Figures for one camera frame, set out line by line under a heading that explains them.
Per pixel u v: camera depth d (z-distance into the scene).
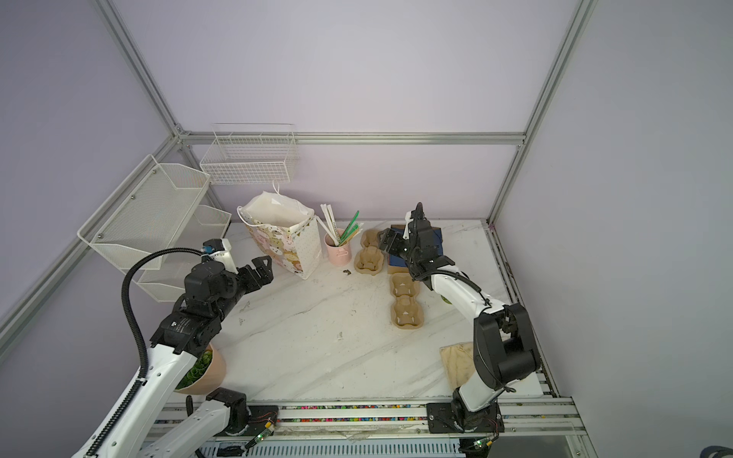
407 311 0.93
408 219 0.80
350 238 0.96
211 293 0.51
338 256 1.01
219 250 0.60
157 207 0.82
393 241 0.77
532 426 0.73
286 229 0.84
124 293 0.48
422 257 0.68
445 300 0.95
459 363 0.84
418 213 0.73
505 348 0.45
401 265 1.02
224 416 0.61
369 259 1.04
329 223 1.01
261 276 0.65
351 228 0.97
